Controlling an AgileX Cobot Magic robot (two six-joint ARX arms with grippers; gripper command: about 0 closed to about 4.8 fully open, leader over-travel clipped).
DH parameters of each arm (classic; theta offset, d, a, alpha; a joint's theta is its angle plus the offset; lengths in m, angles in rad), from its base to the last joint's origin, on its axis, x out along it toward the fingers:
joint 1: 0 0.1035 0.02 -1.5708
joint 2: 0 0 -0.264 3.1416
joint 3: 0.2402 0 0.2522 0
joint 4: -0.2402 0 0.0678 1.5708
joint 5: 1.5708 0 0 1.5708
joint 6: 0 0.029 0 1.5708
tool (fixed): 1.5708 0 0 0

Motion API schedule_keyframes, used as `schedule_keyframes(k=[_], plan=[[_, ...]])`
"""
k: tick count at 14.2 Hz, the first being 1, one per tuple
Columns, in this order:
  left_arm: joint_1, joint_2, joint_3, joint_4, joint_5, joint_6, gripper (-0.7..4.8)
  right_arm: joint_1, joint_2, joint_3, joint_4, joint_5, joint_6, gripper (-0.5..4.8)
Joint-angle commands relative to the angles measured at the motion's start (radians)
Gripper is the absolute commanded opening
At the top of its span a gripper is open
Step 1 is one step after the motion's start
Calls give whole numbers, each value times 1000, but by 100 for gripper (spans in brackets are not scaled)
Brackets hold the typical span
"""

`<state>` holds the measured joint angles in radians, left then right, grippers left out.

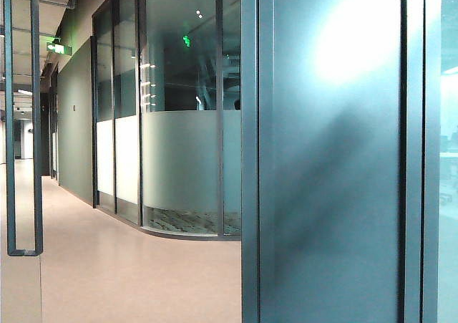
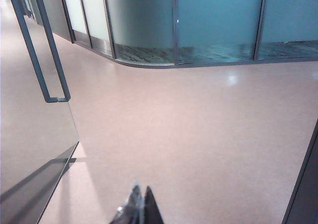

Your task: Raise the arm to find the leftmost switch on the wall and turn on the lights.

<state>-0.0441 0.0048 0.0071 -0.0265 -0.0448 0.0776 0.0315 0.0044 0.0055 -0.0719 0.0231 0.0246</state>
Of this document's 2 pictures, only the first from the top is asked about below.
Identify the green illuminated exit sign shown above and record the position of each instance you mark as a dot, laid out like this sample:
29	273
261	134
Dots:
59	47

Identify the white ceiling strip light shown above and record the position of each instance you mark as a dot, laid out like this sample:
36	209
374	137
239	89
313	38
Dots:
25	92

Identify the dark-haired person head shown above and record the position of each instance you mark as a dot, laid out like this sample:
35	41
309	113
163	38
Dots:
237	105

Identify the green running man sign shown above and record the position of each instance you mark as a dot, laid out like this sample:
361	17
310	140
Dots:
186	41

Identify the grey ceiling pipe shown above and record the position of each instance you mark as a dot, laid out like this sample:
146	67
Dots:
71	4

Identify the dark metal door post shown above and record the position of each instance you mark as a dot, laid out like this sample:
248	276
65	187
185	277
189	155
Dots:
250	158
415	158

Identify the curved frosted glass partition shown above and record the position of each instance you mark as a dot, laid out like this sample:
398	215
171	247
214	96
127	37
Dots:
179	158

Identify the pale frosted glass pane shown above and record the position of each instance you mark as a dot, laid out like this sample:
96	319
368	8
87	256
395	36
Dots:
450	122

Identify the narrow frosted glass partition pane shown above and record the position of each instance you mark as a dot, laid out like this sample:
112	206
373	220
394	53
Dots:
104	151
126	158

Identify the dark metal glass door frame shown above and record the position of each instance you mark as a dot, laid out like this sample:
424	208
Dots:
36	122

